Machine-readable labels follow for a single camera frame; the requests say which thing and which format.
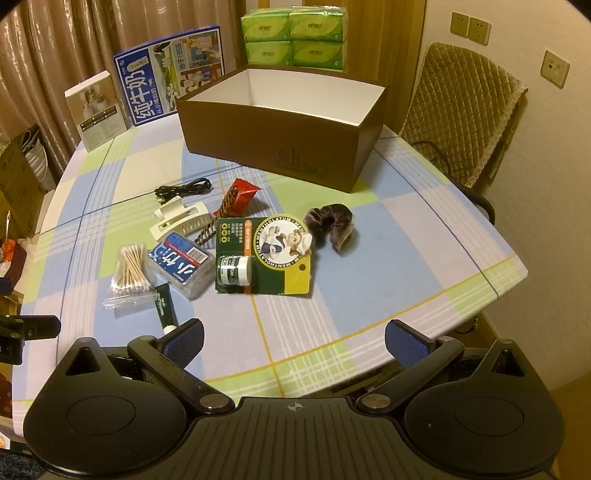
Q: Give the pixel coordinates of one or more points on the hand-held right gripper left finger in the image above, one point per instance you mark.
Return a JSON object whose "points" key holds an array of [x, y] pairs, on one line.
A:
{"points": [[187, 340]]}

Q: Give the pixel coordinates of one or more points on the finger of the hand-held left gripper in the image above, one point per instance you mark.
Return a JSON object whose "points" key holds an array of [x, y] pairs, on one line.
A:
{"points": [[27, 326], [4, 285]]}

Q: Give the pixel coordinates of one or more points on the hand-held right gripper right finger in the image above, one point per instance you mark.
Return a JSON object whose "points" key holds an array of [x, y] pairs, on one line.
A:
{"points": [[406, 346]]}

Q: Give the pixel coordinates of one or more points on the clear floss pick box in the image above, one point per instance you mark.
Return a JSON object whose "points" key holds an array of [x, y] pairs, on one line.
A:
{"points": [[180, 258]]}

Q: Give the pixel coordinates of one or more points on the bag of cotton swabs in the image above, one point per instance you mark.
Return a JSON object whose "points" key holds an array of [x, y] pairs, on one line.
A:
{"points": [[131, 272]]}

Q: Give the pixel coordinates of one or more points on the striped hair claw clip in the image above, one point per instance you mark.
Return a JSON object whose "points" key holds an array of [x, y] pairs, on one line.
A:
{"points": [[205, 235]]}

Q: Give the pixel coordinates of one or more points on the green balm blister card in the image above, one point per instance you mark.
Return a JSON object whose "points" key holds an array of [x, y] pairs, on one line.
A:
{"points": [[277, 272]]}

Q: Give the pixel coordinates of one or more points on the red snack packet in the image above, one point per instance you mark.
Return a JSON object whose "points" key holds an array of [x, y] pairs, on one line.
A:
{"points": [[242, 194]]}

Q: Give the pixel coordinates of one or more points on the brown cardboard storage box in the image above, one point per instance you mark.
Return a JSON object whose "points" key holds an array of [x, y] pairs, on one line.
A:
{"points": [[258, 138]]}

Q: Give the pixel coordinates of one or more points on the dark green tube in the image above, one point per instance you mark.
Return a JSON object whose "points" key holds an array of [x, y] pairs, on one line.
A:
{"points": [[164, 309]]}

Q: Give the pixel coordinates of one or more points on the open cardboard box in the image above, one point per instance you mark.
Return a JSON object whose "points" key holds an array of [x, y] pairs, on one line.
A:
{"points": [[16, 189]]}

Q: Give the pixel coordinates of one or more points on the white plastic gadget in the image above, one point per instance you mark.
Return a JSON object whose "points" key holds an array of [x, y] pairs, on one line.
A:
{"points": [[184, 219]]}

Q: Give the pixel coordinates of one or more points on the small white product box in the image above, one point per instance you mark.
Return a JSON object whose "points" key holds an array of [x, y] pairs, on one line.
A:
{"points": [[97, 115]]}

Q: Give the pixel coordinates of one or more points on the blue milk carton box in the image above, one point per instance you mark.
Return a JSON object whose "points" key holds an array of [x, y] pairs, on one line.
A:
{"points": [[147, 83]]}

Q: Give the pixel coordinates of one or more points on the chair with quilted cover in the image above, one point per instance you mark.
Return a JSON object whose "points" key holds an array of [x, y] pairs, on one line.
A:
{"points": [[461, 101]]}

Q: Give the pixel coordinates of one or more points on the beige pleated curtain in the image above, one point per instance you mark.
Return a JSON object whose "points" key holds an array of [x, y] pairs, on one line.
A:
{"points": [[69, 41]]}

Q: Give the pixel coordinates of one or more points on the golden brown curtain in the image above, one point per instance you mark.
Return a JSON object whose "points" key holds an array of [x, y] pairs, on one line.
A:
{"points": [[383, 69]]}

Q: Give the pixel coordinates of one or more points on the pack of green tissue packets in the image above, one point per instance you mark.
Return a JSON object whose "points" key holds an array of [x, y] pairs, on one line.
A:
{"points": [[295, 37]]}

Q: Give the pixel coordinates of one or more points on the beige wall socket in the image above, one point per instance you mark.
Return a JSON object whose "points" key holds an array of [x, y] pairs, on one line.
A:
{"points": [[555, 69], [460, 24], [479, 30]]}

